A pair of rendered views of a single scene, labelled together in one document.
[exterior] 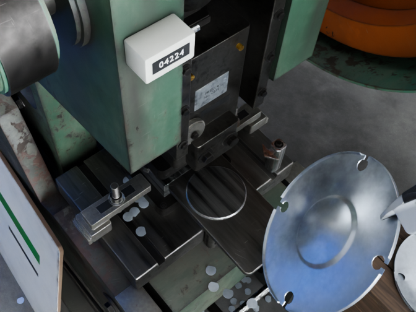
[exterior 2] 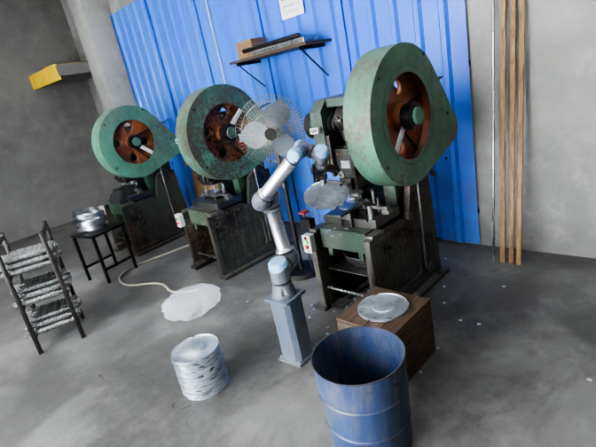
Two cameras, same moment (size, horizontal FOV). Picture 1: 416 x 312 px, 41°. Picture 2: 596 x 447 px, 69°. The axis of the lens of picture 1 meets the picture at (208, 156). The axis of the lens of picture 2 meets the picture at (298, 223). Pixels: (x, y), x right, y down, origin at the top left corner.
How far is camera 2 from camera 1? 2.87 m
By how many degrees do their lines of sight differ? 76
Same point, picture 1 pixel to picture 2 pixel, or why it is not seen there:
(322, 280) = (313, 199)
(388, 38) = not seen: hidden behind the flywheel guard
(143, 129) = not seen: hidden behind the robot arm
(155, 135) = not seen: hidden behind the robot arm
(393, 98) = (552, 336)
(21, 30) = (307, 122)
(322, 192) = (338, 193)
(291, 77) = (522, 299)
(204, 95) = (343, 164)
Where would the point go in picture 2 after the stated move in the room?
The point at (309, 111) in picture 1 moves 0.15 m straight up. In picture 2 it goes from (502, 309) to (501, 289)
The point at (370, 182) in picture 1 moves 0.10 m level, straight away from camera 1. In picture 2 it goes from (334, 184) to (349, 184)
